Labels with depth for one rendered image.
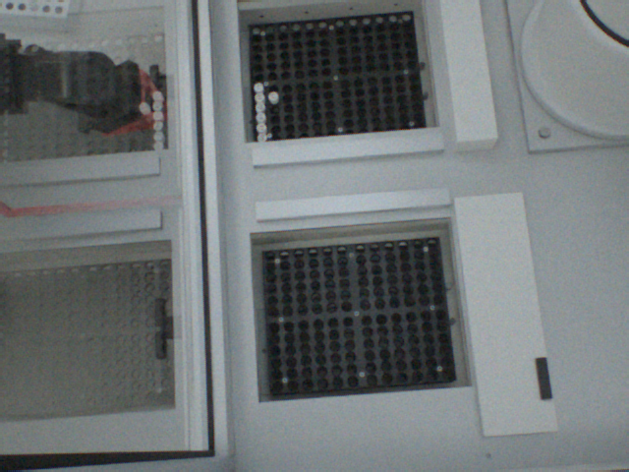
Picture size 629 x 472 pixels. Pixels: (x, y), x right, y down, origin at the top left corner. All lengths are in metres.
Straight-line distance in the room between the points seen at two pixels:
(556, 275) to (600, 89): 0.21
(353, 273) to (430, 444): 0.22
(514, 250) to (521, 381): 0.15
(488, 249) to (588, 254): 0.12
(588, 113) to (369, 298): 0.34
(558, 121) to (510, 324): 0.26
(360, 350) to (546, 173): 0.31
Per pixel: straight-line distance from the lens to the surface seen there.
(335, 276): 0.97
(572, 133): 1.00
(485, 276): 0.93
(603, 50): 0.88
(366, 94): 1.05
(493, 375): 0.91
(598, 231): 0.98
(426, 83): 1.13
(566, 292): 0.96
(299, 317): 0.96
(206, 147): 0.94
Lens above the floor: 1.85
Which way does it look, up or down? 75 degrees down
